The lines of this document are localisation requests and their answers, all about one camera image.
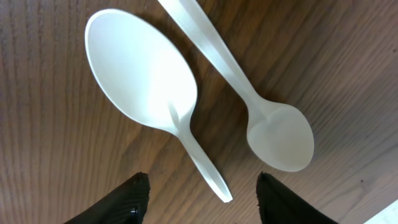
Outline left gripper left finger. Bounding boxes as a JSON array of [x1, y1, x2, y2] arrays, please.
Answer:
[[65, 172, 150, 224]]

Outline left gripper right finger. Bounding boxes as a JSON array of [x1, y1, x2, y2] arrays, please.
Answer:
[[256, 172, 336, 224]]

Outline white plastic spoon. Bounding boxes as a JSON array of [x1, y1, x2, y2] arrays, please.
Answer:
[[157, 0, 315, 173], [85, 9, 233, 203]]

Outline white plastic spoon top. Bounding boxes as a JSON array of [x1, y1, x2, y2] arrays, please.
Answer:
[[85, 9, 233, 203]]

